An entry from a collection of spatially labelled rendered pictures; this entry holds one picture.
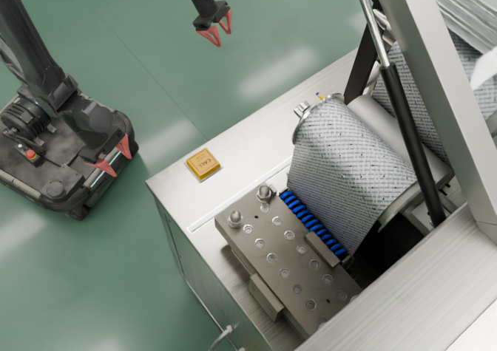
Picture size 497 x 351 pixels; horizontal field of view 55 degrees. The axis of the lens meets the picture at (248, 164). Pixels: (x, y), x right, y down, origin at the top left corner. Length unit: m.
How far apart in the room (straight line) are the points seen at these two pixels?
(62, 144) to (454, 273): 1.97
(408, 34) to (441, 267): 0.22
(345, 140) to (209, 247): 0.50
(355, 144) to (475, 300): 0.51
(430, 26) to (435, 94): 0.06
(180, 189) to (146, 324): 0.95
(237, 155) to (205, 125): 1.16
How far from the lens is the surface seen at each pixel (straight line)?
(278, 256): 1.11
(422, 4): 0.44
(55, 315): 2.26
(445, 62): 0.45
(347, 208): 1.01
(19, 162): 2.32
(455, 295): 0.49
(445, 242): 0.50
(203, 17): 1.39
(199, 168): 1.33
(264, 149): 1.39
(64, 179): 2.15
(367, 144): 0.94
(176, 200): 1.32
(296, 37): 2.95
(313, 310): 1.09
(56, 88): 1.09
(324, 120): 0.96
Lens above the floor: 2.08
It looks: 61 degrees down
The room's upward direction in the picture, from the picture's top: 3 degrees clockwise
